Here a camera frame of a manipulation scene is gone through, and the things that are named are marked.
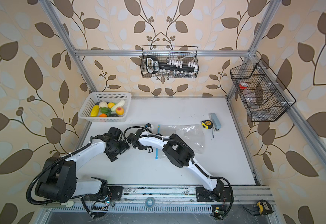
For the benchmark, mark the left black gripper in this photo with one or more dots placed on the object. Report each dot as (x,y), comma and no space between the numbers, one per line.
(125,146)

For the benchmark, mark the clear zip top bag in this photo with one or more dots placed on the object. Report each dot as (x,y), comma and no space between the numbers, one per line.
(192,135)

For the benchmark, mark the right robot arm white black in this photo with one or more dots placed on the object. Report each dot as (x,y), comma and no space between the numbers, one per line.
(180,154)

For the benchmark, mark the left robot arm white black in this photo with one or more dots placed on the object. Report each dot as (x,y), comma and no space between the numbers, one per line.
(58,182)

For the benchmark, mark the red yellow peach toy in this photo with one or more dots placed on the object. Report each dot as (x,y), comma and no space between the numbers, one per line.
(119,111)

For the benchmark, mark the dark green avocado toy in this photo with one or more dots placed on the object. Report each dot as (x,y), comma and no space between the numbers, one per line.
(114,115)

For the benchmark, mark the white radish toy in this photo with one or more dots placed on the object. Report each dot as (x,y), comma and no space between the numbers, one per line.
(119,104)

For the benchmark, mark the yellow corn toy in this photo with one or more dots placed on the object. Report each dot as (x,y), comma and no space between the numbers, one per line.
(95,111)

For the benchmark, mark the yellow lemon toy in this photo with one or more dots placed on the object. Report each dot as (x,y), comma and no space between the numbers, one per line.
(111,105)

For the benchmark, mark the white plastic basket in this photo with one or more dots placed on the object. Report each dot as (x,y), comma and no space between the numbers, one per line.
(96,97)

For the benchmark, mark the white garlic toy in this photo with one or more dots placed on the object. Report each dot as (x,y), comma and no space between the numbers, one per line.
(103,104)

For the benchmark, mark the blue tape roll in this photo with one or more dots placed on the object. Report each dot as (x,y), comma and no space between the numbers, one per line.
(150,203)

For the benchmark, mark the yellow black tape measure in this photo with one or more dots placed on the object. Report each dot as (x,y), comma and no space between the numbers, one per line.
(208,124)

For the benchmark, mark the black tool with white pieces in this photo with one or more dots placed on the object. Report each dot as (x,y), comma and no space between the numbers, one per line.
(153,65)

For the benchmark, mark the grey blue box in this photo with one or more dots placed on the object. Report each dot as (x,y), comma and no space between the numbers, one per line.
(215,121)

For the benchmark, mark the red capped clear container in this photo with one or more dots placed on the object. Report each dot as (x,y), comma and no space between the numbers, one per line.
(243,85)

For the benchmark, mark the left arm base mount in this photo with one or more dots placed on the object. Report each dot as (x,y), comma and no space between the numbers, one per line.
(112,193)

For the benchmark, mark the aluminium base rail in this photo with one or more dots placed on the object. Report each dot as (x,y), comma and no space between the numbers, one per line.
(170,199)

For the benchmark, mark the white handled tool on rail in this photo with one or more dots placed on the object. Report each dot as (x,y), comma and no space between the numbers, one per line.
(59,205)

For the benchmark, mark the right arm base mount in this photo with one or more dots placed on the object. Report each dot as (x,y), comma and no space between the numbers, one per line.
(223,195)

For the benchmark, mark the black wire basket back wall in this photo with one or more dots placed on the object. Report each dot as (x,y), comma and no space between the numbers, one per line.
(163,53)

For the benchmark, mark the black wire basket wall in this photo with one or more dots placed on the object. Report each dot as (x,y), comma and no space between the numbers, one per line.
(267,98)
(163,53)

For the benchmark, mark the black wire basket right wall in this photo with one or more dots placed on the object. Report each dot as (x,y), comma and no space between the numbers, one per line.
(267,98)

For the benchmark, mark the yellow tape measure on rail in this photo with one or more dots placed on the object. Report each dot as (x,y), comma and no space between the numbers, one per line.
(264,207)

